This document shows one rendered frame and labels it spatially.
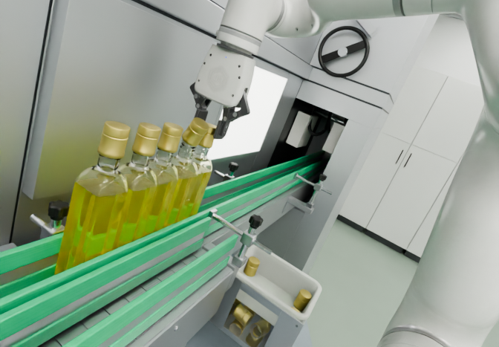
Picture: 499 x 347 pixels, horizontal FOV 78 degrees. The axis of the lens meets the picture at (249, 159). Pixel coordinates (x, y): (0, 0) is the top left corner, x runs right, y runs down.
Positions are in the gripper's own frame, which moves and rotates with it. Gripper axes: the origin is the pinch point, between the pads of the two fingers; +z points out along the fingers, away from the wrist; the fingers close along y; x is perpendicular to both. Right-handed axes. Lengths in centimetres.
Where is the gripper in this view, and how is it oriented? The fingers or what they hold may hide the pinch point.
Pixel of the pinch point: (210, 125)
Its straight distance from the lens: 64.6
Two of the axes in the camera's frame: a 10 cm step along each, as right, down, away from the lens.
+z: -3.5, 9.0, 2.7
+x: 4.5, -1.0, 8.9
